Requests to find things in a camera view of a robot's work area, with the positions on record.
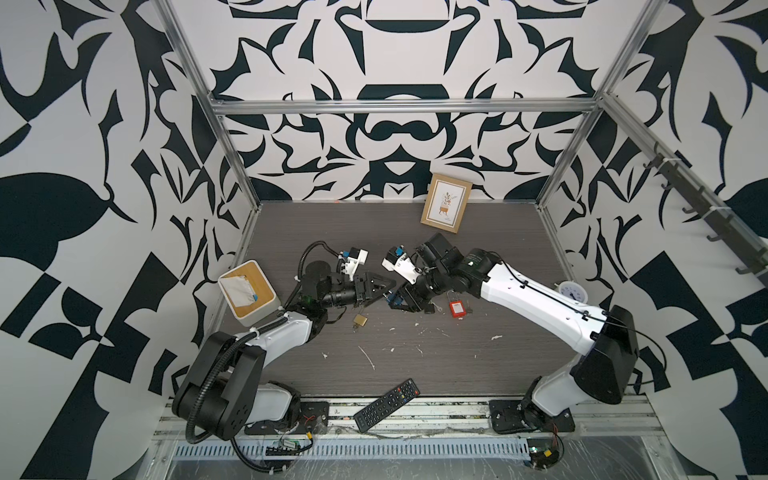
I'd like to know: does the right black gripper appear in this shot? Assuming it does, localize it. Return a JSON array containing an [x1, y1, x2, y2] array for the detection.
[[385, 267, 451, 312]]

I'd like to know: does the red padlock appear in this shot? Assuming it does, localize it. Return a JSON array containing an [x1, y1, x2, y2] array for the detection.
[[446, 292, 468, 319]]

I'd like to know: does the blue padlock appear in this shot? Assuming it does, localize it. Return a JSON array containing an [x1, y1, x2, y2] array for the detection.
[[386, 291, 402, 305]]

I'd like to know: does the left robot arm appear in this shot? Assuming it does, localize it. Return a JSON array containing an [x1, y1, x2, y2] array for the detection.
[[171, 240, 397, 475]]

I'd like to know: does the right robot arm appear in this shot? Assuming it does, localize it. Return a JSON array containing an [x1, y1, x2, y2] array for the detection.
[[382, 244, 642, 424]]

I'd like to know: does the brass padlock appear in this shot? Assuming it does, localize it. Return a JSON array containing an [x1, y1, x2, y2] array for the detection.
[[352, 314, 368, 331]]

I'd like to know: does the white tissue box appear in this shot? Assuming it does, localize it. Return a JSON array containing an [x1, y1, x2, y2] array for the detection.
[[217, 260, 281, 327]]

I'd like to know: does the black remote control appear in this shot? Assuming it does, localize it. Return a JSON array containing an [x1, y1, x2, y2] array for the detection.
[[353, 378, 420, 433]]

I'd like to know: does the left green circuit board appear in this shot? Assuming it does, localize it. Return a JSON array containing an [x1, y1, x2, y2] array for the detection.
[[264, 437, 314, 457]]

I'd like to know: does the green circuit board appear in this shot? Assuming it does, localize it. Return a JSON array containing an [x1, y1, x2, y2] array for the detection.
[[526, 441, 562, 471], [264, 437, 314, 457]]

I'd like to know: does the right green circuit board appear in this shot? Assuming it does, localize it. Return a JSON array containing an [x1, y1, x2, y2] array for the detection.
[[526, 441, 562, 471]]

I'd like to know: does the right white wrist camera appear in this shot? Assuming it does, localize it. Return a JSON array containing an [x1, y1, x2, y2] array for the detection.
[[381, 246, 421, 285]]

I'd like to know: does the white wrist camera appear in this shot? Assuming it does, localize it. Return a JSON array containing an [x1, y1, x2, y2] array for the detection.
[[381, 246, 421, 285], [337, 248, 368, 280]]

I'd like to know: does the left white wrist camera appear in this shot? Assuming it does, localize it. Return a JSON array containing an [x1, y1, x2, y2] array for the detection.
[[337, 248, 368, 280]]

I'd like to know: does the wooden picture frame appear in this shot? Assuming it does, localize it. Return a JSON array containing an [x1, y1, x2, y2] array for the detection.
[[420, 173, 473, 233]]

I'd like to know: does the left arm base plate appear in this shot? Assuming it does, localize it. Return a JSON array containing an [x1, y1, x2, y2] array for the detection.
[[245, 401, 330, 436]]

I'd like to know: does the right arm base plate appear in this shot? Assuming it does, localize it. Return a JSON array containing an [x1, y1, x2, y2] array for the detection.
[[489, 399, 576, 434]]

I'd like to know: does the white cable duct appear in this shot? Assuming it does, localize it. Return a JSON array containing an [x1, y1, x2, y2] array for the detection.
[[174, 437, 530, 461]]

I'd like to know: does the wall coat hook rail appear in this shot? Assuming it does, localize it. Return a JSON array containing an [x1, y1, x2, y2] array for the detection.
[[643, 141, 768, 288]]

